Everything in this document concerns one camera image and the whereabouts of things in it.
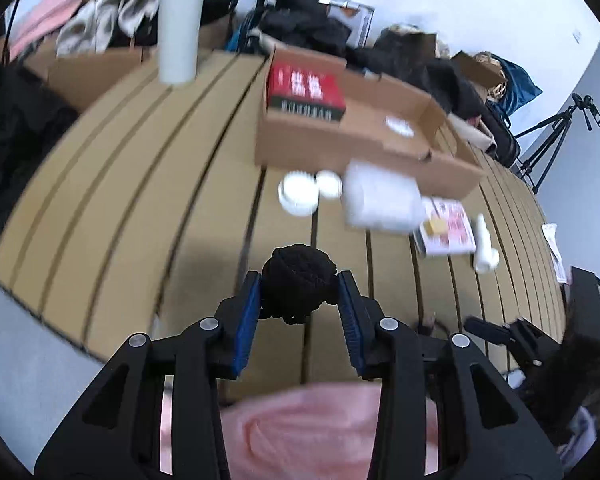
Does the large cardboard box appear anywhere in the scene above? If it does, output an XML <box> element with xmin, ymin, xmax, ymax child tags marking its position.
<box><xmin>0</xmin><ymin>17</ymin><xmax>231</xmax><ymax>111</ymax></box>

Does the cardboard box with flaps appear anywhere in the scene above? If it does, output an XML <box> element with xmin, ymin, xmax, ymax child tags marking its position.
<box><xmin>450</xmin><ymin>50</ymin><xmax>506</xmax><ymax>91</ymax></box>

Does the pink cloth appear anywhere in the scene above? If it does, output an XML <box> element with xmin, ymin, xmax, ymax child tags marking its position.
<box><xmin>9</xmin><ymin>0</ymin><xmax>83</xmax><ymax>61</ymax></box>

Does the dark jacket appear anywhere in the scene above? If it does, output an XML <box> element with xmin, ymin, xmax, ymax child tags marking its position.
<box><xmin>347</xmin><ymin>25</ymin><xmax>486</xmax><ymax>116</ymax></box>

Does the black yarn ball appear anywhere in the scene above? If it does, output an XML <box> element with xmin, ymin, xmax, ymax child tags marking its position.
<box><xmin>260</xmin><ymin>244</ymin><xmax>340</xmax><ymax>325</ymax></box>

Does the large white jar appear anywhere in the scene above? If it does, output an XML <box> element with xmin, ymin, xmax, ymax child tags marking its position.
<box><xmin>278</xmin><ymin>172</ymin><xmax>320</xmax><ymax>217</ymax></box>

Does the white insulated bottle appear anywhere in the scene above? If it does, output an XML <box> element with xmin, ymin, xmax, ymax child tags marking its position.
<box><xmin>157</xmin><ymin>0</ymin><xmax>215</xmax><ymax>86</ymax></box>

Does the black backpack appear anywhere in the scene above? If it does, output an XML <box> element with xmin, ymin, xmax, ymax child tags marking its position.
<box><xmin>480</xmin><ymin>102</ymin><xmax>522</xmax><ymax>163</ymax></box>

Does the black tripod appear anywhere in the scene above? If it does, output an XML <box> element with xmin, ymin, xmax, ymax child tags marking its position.
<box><xmin>512</xmin><ymin>92</ymin><xmax>600</xmax><ymax>195</ymax></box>

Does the red and black box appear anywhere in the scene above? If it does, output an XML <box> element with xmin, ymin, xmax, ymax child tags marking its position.
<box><xmin>266</xmin><ymin>62</ymin><xmax>347</xmax><ymax>123</ymax></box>

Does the person's right forearm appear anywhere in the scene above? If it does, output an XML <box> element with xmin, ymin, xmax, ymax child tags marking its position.
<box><xmin>525</xmin><ymin>305</ymin><xmax>600</xmax><ymax>443</ymax></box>

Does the printed picture box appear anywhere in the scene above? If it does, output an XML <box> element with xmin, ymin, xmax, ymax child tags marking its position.
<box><xmin>320</xmin><ymin>0</ymin><xmax>376</xmax><ymax>48</ymax></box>

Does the translucent plastic container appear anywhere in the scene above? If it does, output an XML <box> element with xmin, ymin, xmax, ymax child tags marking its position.
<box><xmin>341</xmin><ymin>160</ymin><xmax>426</xmax><ymax>235</ymax></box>

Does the white tube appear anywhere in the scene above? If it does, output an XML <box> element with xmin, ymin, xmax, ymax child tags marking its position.
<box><xmin>472</xmin><ymin>213</ymin><xmax>498</xmax><ymax>274</ymax></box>

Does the black trolley bag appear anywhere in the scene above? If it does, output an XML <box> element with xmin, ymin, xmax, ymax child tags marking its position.
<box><xmin>0</xmin><ymin>65</ymin><xmax>78</xmax><ymax>251</ymax></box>

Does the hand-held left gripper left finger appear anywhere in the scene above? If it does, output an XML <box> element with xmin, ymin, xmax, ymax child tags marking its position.
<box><xmin>34</xmin><ymin>270</ymin><xmax>263</xmax><ymax>480</ymax></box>

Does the small white jar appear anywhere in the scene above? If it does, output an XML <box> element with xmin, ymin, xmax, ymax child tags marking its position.
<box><xmin>315</xmin><ymin>170</ymin><xmax>343</xmax><ymax>200</ymax></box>

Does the white paper sheet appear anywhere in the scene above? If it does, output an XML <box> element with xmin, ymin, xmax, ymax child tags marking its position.
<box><xmin>541</xmin><ymin>222</ymin><xmax>570</xmax><ymax>285</ymax></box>

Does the small white lid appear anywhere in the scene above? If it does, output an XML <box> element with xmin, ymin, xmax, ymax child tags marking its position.
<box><xmin>385</xmin><ymin>116</ymin><xmax>415</xmax><ymax>137</ymax></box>

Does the blue bag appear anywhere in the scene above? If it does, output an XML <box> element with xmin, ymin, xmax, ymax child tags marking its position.
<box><xmin>495</xmin><ymin>57</ymin><xmax>543</xmax><ymax>111</ymax></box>

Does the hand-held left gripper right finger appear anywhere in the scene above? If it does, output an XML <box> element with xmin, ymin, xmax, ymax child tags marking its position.
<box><xmin>337</xmin><ymin>270</ymin><xmax>566</xmax><ymax>480</ymax></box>

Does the pink printed booklet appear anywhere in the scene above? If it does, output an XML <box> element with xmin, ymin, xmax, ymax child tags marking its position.
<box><xmin>412</xmin><ymin>197</ymin><xmax>477</xmax><ymax>258</ymax></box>

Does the black clothes pile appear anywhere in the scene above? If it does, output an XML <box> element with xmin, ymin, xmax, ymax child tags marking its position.
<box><xmin>252</xmin><ymin>0</ymin><xmax>353</xmax><ymax>56</ymax></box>

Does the pink jacket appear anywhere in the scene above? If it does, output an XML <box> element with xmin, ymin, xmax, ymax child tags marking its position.
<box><xmin>160</xmin><ymin>382</ymin><xmax>441</xmax><ymax>480</ymax></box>

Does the beige cloth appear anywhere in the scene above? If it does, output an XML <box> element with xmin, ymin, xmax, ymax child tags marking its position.
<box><xmin>56</xmin><ymin>0</ymin><xmax>162</xmax><ymax>58</ymax></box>

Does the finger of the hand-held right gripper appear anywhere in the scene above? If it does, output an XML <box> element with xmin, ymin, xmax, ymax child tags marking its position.
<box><xmin>464</xmin><ymin>316</ymin><xmax>518</xmax><ymax>347</ymax></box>

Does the woven straw hat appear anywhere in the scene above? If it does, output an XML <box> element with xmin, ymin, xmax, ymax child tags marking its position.
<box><xmin>482</xmin><ymin>52</ymin><xmax>508</xmax><ymax>103</ymax></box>

